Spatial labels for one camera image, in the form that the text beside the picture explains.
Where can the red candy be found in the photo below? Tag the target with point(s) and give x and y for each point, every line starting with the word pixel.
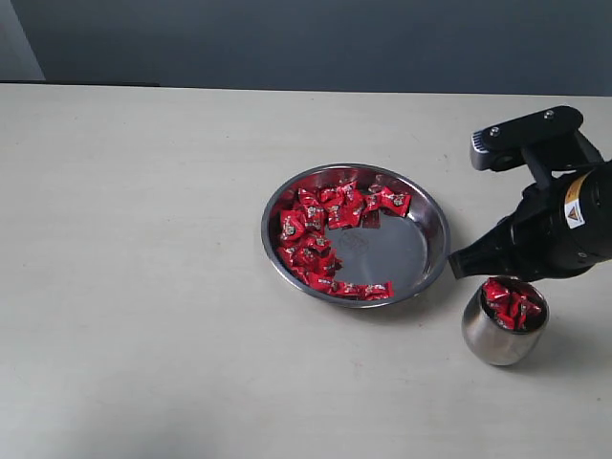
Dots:
pixel 292 225
pixel 397 203
pixel 313 211
pixel 377 291
pixel 520 314
pixel 497 295
pixel 319 282

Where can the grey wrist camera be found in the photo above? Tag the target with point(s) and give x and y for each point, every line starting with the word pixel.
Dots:
pixel 550 134

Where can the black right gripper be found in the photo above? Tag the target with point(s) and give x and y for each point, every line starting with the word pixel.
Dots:
pixel 561 227

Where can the round steel plate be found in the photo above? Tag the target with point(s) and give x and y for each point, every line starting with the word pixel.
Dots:
pixel 411 252

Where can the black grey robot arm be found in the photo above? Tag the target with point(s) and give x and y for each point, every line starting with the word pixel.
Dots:
pixel 561 227

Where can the stainless steel cup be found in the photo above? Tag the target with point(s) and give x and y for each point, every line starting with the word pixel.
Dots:
pixel 488 340

